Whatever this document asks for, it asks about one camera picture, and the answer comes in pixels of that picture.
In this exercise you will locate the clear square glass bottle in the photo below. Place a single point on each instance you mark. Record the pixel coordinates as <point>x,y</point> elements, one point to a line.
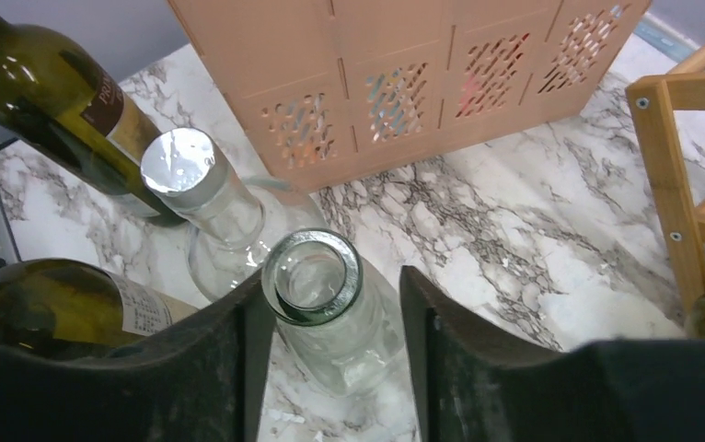
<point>337,314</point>

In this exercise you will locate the pink plastic organizer rack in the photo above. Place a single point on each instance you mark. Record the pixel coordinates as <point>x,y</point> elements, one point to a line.
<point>333,91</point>

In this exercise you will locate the green bottle white label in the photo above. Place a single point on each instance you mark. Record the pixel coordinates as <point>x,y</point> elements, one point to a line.
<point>63,309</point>

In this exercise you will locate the wooden wine rack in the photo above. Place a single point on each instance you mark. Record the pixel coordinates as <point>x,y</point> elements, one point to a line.
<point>653,101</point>

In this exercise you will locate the clear bottle dark label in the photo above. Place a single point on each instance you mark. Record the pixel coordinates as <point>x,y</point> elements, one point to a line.
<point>235,221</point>

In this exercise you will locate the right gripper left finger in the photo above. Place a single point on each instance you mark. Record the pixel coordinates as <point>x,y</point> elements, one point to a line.
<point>201,379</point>

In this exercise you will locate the green bottle far left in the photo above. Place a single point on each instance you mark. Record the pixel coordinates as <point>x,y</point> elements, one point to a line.
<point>58,99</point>

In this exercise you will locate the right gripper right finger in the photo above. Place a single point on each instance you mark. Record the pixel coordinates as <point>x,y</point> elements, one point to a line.
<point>474,381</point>

